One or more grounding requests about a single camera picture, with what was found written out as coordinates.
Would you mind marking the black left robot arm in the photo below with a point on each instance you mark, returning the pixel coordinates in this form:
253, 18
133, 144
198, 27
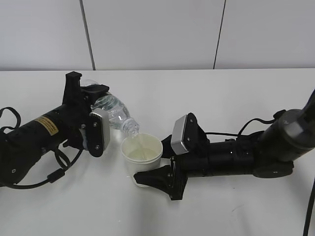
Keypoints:
24, 145

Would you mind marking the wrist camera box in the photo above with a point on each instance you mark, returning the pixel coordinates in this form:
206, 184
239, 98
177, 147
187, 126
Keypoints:
97, 132
187, 135

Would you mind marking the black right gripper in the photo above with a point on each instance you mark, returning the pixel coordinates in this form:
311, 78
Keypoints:
173, 179

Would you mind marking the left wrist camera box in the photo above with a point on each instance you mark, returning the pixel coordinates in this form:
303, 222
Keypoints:
97, 132

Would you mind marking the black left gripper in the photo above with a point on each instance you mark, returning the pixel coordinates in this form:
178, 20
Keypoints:
77, 108

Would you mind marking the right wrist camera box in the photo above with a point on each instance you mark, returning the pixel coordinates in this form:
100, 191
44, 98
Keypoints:
187, 135

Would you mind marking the clear green-label water bottle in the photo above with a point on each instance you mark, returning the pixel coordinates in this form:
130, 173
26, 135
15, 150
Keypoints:
119, 116

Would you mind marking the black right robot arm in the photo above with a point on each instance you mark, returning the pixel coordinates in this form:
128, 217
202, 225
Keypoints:
264, 154

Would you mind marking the white paper cup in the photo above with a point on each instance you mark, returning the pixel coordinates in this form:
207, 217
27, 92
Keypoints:
141, 153

